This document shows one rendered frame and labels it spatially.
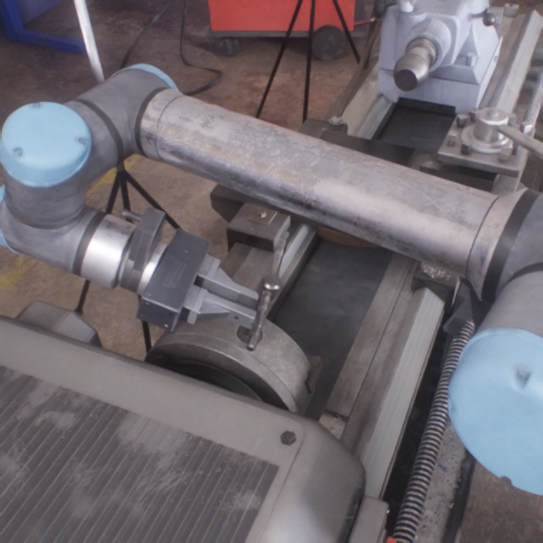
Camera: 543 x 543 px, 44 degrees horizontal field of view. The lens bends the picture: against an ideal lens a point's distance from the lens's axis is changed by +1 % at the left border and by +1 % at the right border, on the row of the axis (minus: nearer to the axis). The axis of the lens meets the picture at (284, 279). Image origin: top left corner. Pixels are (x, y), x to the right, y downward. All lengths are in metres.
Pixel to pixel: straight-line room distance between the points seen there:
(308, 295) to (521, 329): 1.16
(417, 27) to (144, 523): 1.54
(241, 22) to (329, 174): 3.61
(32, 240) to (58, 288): 2.00
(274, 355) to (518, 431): 0.48
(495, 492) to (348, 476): 1.56
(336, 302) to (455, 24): 0.80
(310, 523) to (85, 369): 0.29
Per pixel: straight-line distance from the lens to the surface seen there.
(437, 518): 1.71
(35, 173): 0.77
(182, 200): 3.18
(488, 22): 2.04
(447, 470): 1.77
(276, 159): 0.72
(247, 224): 1.63
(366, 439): 1.26
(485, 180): 1.44
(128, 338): 2.60
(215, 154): 0.76
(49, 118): 0.80
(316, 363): 1.00
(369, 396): 1.34
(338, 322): 1.60
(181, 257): 0.88
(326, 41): 4.24
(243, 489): 0.65
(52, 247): 0.88
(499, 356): 0.52
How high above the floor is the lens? 1.91
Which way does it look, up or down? 45 degrees down
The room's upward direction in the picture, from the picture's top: 2 degrees counter-clockwise
